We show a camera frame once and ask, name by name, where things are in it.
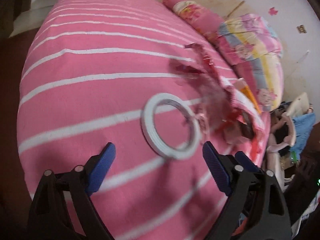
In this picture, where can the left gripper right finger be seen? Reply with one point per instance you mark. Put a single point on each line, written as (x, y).
(255, 207)

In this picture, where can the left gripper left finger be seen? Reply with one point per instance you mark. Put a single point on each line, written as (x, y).
(48, 215)

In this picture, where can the red snack wrapper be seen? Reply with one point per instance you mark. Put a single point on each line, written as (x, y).
(219, 110)

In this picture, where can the blue towel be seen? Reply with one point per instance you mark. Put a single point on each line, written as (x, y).
(303, 125)

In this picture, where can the orange medicine box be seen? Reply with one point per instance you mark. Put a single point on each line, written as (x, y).
(243, 87)

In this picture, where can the white tape roll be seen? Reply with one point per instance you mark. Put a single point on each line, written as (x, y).
(169, 126)

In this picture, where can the colourful cartoon quilt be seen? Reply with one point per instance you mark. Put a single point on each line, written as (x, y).
(251, 46)

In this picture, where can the pink striped bed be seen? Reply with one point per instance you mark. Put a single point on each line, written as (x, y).
(84, 83)

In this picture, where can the pink floral pillow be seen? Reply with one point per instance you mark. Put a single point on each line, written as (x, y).
(200, 18)

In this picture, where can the brown bear wall sticker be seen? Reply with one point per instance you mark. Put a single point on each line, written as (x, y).
(301, 29)

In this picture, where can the pink rabbit wall sticker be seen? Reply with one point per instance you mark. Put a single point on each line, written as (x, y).
(272, 11)

